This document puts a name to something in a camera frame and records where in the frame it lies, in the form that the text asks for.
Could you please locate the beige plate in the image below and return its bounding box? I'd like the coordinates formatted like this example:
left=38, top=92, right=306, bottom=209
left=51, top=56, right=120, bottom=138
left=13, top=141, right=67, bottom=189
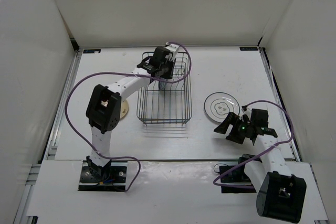
left=120, top=100, right=129, bottom=119

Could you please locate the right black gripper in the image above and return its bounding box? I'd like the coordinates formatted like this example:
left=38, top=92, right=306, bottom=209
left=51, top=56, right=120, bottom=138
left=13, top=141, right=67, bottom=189
left=214, top=112, right=254, bottom=145

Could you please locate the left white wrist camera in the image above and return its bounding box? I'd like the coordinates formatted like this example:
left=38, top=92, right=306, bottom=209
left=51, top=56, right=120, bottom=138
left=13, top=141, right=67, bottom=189
left=165, top=42, right=181, bottom=62

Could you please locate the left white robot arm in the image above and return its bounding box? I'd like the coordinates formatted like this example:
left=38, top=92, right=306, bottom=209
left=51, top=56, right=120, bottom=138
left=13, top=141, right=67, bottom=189
left=86, top=44, right=179, bottom=182

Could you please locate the white plate with dark rim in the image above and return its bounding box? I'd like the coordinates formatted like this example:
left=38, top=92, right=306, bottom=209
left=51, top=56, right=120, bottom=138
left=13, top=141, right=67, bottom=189
left=204, top=92, right=240, bottom=123

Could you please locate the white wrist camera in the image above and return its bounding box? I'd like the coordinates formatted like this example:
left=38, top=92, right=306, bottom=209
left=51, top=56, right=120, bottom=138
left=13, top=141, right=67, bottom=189
left=165, top=42, right=181, bottom=62
left=241, top=105, right=252, bottom=122

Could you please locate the wire dish rack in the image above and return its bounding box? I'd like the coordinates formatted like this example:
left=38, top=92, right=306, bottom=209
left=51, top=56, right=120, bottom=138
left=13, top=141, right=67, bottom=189
left=137, top=52, right=192, bottom=126

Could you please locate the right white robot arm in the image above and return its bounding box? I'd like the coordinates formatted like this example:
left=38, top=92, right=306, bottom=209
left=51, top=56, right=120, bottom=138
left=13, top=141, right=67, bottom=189
left=214, top=109, right=307, bottom=223

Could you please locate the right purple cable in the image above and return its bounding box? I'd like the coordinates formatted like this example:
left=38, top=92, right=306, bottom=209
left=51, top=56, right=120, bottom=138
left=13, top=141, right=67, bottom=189
left=212, top=100, right=295, bottom=190

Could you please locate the teal patterned plate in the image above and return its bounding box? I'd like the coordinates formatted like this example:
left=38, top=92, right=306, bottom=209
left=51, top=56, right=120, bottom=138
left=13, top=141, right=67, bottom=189
left=158, top=80, right=166, bottom=91

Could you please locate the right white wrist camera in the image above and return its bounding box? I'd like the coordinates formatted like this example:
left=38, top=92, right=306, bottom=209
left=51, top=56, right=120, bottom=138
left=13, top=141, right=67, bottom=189
left=241, top=105, right=252, bottom=122

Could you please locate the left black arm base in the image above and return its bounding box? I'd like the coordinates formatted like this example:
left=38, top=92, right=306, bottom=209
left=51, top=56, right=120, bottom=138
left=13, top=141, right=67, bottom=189
left=78, top=161, right=127, bottom=192

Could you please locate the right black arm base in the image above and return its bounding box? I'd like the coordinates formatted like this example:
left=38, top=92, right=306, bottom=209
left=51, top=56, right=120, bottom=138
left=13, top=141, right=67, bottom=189
left=213, top=162, right=256, bottom=194

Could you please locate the left aluminium frame rail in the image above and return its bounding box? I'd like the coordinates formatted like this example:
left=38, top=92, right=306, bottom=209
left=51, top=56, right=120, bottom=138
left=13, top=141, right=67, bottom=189
left=12, top=48, right=79, bottom=223

